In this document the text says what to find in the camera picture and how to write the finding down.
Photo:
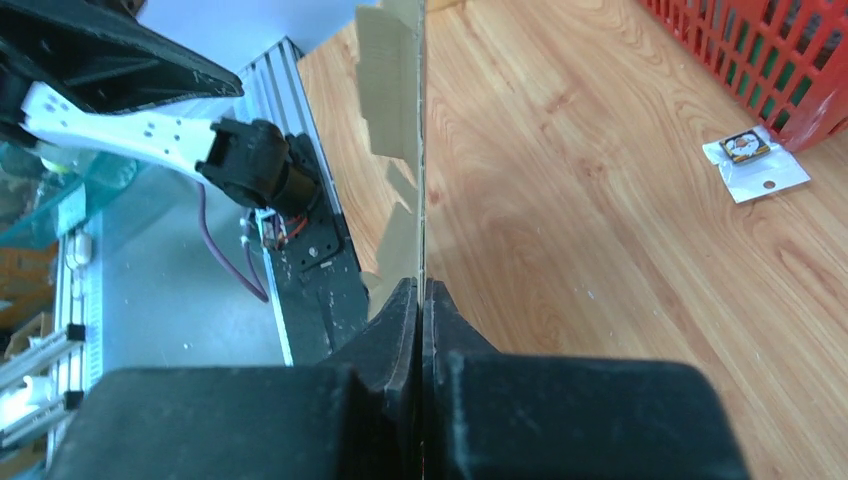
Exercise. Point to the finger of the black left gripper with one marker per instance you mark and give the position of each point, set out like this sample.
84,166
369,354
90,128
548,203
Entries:
100,58

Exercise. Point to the aluminium frame rail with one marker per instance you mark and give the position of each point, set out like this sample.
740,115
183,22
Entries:
135,286

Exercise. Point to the small clear plastic packet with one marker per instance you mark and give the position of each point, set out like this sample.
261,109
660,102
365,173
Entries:
753,165

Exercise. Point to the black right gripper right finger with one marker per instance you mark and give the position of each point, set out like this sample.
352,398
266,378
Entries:
492,415

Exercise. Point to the brown cardboard paper box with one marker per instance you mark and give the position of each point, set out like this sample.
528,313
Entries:
391,83

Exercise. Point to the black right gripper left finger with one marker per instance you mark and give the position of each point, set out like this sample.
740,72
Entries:
350,416

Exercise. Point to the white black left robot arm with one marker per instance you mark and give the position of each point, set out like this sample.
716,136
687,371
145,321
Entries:
249,162

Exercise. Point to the red plastic shopping basket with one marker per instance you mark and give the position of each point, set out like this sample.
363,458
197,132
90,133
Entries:
783,62

